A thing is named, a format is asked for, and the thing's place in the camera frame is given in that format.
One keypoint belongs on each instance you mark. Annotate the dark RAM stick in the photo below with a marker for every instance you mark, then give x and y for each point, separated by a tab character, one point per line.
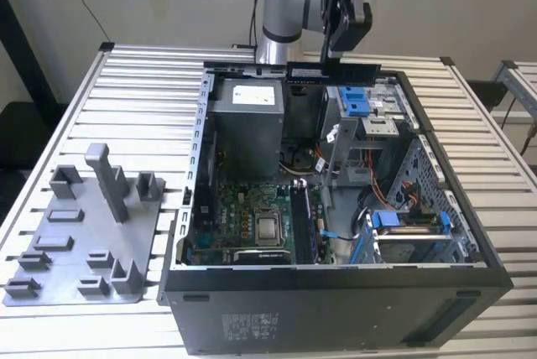
303	225
306	71

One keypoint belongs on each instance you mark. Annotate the silver blue-capped robot arm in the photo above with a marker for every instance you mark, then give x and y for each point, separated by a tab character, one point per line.
289	11

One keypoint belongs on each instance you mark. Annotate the blue disk carrier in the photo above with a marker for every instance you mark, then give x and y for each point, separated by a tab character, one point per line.
353	101

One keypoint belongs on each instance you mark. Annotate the black table corner cap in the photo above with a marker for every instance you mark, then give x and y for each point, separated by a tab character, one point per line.
448	61
107	46

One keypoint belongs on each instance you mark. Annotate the grey metal drive cage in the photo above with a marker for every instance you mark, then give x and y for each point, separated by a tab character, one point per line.
348	153

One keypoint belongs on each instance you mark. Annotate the grey power supply unit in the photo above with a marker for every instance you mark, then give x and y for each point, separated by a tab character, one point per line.
247	136

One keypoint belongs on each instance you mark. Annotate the black chair back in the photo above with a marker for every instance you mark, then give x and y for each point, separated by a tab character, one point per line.
486	95

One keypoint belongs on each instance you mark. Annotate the metal slat side table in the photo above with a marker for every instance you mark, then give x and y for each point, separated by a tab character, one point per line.
518	82

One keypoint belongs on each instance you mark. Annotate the green motherboard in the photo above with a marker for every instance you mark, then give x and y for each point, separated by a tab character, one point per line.
235	216

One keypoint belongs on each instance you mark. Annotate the silver CPU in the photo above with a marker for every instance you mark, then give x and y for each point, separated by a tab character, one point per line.
268	231

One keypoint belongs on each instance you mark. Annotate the hard disk in blue carrier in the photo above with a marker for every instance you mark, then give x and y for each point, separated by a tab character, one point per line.
403	243

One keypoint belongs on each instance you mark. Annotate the black graphics card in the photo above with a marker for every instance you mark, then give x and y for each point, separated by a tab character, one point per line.
262	256

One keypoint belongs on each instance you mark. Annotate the black open PC case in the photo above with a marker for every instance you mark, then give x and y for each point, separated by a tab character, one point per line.
319	313

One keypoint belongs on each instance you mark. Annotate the black low cabinet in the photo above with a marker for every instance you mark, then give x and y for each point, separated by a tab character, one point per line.
29	145

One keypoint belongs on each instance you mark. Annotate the grey plastic parts rack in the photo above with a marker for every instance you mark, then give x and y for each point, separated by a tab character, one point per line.
84	229

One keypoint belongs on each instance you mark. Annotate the black slanted post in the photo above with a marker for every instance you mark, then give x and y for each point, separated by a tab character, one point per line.
25	48

